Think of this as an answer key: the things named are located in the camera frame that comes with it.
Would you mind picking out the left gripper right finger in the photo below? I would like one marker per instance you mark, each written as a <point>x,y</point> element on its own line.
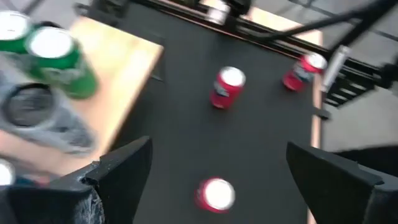
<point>342,199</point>

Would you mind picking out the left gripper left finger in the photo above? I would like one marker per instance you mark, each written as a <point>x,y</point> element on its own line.
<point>77,202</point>

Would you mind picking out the blue silver Red Bull can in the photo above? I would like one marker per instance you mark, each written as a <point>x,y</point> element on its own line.
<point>4,172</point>

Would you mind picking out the white Celsius can black lid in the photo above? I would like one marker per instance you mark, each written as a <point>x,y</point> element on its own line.
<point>34,109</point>

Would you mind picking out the red Fanta can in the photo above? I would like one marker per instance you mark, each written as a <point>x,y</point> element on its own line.
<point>225,93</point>
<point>295,81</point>
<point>214,194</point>

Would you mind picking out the green Sprite can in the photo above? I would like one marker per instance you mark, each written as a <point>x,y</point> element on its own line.
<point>62,67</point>
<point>12,29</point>

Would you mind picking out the wooden shelf black metal legs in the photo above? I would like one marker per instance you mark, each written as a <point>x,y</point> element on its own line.
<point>124,71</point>

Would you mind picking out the black table mat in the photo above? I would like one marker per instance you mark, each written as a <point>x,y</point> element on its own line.
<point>186,140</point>

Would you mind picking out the silver aluminium bar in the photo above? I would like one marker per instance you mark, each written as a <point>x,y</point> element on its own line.
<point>334,67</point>

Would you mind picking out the black perforated computer case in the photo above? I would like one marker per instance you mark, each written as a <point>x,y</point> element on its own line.
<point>102,7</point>

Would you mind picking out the thin black frame rod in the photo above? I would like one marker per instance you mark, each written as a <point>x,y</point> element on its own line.
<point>311,26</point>

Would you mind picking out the black diagonal frame strut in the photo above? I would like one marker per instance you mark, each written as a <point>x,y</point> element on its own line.
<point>363,21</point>

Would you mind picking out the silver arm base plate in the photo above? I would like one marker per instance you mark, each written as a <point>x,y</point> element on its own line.
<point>217,12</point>

